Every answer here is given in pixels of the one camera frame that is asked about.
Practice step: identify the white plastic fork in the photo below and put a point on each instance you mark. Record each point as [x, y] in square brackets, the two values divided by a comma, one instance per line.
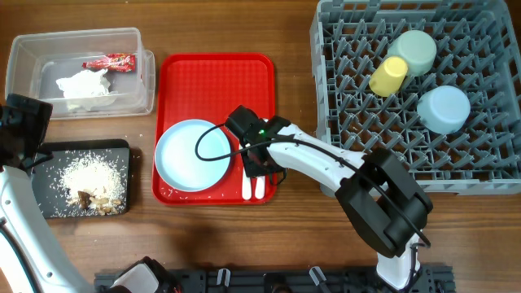
[260, 188]

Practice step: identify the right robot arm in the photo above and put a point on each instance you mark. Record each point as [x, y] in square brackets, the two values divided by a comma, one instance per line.
[387, 208]

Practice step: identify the black food waste tray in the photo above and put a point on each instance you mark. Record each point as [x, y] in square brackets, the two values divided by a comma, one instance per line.
[53, 163]

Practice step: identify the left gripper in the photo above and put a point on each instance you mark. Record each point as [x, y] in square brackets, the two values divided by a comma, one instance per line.
[35, 123]

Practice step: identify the mint green bowl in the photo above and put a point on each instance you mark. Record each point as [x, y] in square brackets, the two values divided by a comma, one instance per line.
[417, 48]

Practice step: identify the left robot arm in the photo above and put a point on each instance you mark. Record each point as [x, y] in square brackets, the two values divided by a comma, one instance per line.
[31, 258]

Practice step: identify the large light blue plate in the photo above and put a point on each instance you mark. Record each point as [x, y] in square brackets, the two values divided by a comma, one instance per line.
[184, 152]

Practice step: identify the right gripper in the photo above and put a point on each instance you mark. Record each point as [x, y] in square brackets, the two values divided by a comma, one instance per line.
[252, 169]

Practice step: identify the food scraps and rice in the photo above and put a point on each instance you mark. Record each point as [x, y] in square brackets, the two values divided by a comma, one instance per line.
[93, 183]

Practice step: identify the yellow plastic cup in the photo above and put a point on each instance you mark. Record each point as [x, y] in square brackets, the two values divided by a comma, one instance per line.
[389, 76]

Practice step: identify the white plastic spoon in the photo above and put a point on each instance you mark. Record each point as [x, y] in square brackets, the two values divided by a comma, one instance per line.
[246, 186]

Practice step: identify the red serving tray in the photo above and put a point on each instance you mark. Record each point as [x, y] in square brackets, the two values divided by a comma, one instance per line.
[209, 87]

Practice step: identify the red snack wrapper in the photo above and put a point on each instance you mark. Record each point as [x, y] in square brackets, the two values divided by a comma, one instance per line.
[117, 62]

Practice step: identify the clear plastic waste bin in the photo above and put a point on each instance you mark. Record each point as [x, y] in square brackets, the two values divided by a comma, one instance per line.
[37, 61]

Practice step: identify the white napkin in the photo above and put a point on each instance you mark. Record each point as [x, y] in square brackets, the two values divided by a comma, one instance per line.
[86, 90]

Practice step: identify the small light blue bowl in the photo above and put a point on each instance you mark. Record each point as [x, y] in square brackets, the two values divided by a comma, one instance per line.
[444, 110]

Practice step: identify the grey dishwasher rack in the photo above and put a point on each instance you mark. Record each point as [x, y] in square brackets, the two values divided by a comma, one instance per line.
[477, 52]

